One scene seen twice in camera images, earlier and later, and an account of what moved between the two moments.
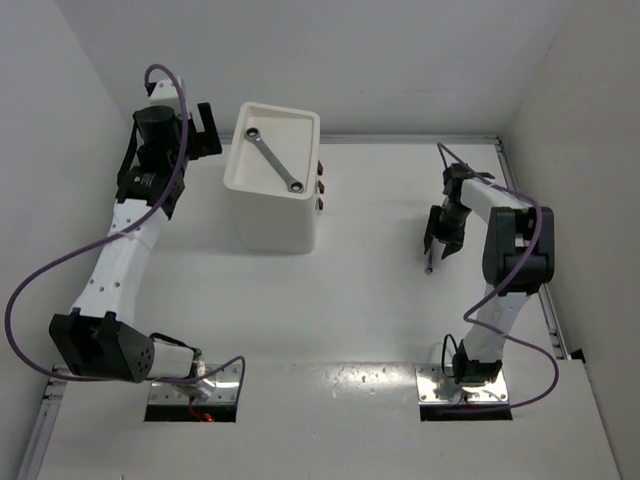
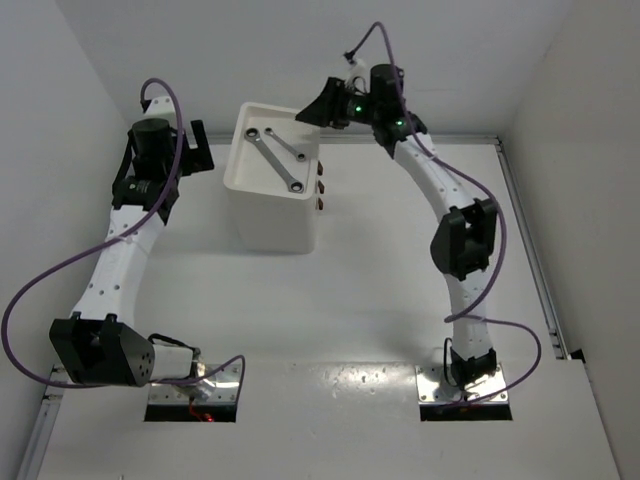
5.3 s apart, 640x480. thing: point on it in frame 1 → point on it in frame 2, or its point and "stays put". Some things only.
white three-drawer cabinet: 272,173 stays put
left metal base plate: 226,383 stays put
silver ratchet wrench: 429,269 → 299,156
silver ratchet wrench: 253,135 stays put
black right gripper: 456,239 → 328,109
